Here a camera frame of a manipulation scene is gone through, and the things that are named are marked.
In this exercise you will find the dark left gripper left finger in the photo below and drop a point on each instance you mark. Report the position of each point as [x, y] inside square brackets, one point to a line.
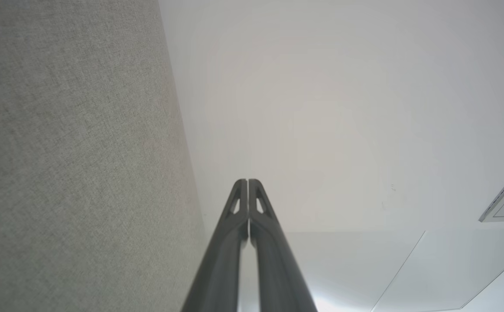
[221, 268]

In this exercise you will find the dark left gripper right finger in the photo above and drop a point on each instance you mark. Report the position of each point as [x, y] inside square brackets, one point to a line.
[278, 268]

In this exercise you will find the grey fabric sofa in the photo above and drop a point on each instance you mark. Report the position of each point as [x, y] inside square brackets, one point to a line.
[61, 151]

